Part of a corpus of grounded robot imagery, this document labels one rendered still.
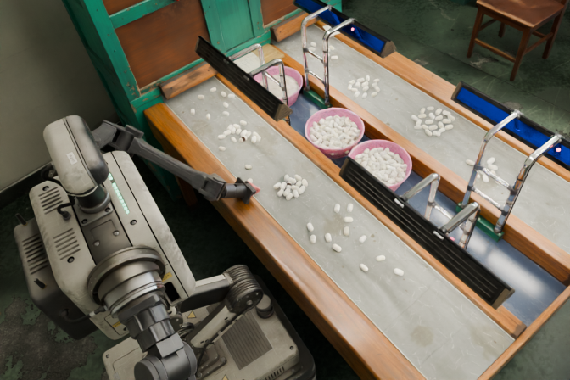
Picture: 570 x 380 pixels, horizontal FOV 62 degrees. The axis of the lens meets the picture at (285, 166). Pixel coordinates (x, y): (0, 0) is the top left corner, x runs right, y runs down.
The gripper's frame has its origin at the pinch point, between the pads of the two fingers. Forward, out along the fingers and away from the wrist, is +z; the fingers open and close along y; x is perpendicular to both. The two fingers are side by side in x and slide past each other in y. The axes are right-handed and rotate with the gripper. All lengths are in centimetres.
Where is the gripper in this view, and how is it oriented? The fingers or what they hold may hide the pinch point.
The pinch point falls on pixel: (258, 190)
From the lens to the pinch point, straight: 196.0
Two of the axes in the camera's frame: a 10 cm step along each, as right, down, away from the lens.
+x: -4.3, 8.3, 3.6
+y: -6.1, -5.6, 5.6
